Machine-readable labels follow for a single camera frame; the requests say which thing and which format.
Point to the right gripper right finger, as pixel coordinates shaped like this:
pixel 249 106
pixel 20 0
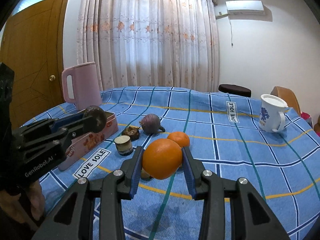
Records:
pixel 251 217

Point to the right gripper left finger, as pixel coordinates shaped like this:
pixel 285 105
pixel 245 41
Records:
pixel 73 215

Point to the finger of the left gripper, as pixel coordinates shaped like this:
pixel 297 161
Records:
pixel 56 123
pixel 42 144

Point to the dark round fruit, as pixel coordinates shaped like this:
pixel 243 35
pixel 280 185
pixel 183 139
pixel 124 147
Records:
pixel 95 119

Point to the cut fruit piece pale face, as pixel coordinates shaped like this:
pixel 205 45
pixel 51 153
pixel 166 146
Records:
pixel 123 145

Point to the dark halved passion fruit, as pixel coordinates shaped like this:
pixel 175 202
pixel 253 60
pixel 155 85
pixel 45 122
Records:
pixel 132 132

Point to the large orange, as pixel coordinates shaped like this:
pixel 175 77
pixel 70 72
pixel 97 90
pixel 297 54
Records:
pixel 162 158

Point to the brown-green round fruit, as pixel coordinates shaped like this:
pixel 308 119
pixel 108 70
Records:
pixel 145 176

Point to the left hand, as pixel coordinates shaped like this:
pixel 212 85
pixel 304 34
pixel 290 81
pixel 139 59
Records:
pixel 24 213

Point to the pink tin box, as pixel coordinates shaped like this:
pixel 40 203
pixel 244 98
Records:
pixel 85 143

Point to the pink jug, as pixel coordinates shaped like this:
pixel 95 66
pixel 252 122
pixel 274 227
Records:
pixel 85 86

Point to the brass door knob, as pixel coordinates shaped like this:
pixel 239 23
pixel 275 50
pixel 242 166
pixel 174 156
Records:
pixel 52 78

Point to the blue plaid tablecloth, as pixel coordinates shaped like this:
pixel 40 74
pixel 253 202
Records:
pixel 225 136

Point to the wooden door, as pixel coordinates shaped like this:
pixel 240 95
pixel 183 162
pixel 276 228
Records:
pixel 32 47

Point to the small orange on cloth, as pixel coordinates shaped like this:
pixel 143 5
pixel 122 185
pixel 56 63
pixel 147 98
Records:
pixel 180 138

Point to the purple whole passion fruit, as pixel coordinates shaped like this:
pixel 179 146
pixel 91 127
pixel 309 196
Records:
pixel 151 124

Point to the white floral mug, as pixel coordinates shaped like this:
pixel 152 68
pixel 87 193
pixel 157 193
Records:
pixel 272 117

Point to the pink floral cushion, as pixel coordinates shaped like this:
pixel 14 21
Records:
pixel 307 118

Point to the floral white curtain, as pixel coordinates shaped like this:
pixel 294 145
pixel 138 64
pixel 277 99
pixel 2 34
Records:
pixel 173 43

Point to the dark round stool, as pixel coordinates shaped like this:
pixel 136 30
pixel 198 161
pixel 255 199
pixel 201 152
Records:
pixel 235 90

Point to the brown leather sofa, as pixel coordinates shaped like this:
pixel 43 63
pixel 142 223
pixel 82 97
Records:
pixel 290 98

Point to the white air conditioner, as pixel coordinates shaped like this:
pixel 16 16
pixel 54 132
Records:
pixel 243 10

